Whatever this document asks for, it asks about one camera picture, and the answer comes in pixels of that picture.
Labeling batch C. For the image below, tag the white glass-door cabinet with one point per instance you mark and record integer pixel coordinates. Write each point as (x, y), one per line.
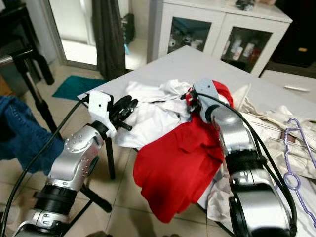
(197, 9)

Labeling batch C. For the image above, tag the chrome clothes rack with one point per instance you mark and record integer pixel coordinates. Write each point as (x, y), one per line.
(22, 55)

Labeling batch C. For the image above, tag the red white bottle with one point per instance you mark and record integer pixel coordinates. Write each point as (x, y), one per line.
(250, 52)

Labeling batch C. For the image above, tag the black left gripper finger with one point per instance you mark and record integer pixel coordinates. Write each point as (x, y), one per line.
(127, 101)
(127, 113)

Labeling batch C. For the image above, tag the red polo shirt plaid patch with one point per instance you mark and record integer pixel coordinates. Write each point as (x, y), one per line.
(177, 168)

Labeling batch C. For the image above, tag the blue denim garment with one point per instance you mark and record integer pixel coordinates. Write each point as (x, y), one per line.
(19, 133)

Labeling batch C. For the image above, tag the dark grey curtain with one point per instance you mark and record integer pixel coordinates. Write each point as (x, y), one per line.
(108, 39)

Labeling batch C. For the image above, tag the teal floor mat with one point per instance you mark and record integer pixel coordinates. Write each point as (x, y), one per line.
(79, 88)

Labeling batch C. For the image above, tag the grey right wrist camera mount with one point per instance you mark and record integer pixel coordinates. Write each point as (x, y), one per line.
(205, 91)

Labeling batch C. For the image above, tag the cream jeans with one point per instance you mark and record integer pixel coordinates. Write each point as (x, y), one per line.
(271, 128)

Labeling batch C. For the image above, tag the white framed glass door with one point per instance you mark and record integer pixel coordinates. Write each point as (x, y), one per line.
(79, 53)

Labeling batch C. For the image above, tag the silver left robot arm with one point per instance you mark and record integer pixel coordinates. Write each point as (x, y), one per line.
(76, 158)

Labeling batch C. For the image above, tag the wooden TV stand white drawer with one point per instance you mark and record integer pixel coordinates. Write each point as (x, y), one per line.
(291, 81)

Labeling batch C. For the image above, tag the small dark toy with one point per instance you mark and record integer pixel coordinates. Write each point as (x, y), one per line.
(246, 4)

